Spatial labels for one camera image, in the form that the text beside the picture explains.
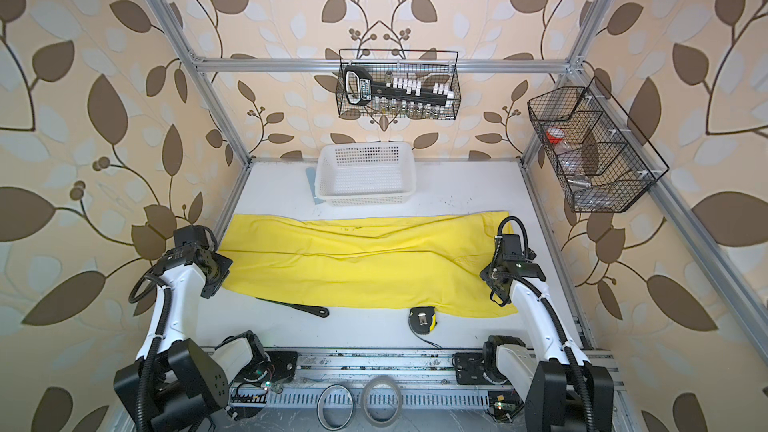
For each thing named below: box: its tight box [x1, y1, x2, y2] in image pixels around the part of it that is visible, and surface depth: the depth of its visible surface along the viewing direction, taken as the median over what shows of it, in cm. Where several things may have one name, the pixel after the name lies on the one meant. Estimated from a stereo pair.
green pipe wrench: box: [255, 297, 329, 318], surface depth 86 cm
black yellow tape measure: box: [408, 306, 441, 349], surface depth 82 cm
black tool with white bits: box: [343, 65, 455, 106], surface depth 84 cm
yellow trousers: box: [220, 212, 518, 316], surface depth 94 cm
